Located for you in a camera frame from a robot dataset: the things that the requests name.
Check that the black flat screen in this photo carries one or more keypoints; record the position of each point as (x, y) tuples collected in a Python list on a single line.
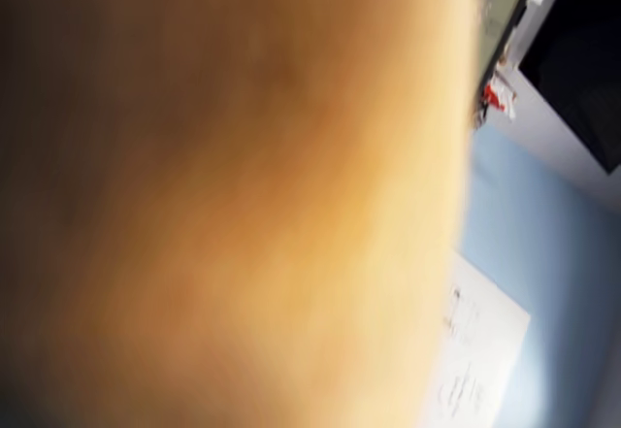
[(572, 83)]

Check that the tan and blue plush toy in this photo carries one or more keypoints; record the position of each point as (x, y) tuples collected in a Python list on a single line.
[(242, 205)]

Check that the whiteboard with handwriting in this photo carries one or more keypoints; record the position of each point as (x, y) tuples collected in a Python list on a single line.
[(485, 340)]

